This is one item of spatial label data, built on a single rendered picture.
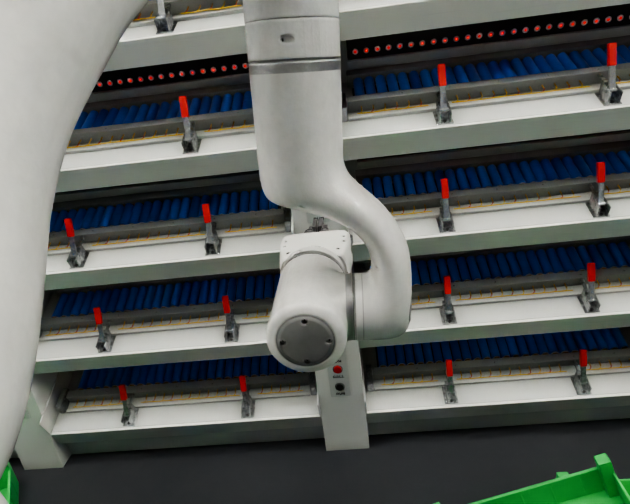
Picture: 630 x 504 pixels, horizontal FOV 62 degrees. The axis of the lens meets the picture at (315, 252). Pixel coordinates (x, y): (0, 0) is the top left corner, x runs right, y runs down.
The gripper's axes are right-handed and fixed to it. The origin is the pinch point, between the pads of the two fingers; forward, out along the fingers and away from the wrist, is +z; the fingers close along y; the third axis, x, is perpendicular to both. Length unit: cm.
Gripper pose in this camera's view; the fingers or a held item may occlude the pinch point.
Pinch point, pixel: (318, 231)
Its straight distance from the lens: 82.3
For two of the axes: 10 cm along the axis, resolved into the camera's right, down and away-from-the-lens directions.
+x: -1.2, -9.1, -3.9
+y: 9.9, -0.9, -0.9
